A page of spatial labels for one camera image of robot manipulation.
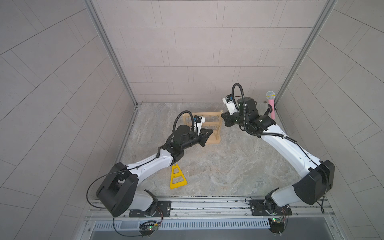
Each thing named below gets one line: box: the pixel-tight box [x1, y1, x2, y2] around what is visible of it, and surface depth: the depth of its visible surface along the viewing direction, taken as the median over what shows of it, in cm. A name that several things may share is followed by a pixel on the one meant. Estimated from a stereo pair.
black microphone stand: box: [264, 104, 273, 116], surface depth 90 cm
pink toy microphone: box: [266, 91, 276, 120], surface depth 88 cm
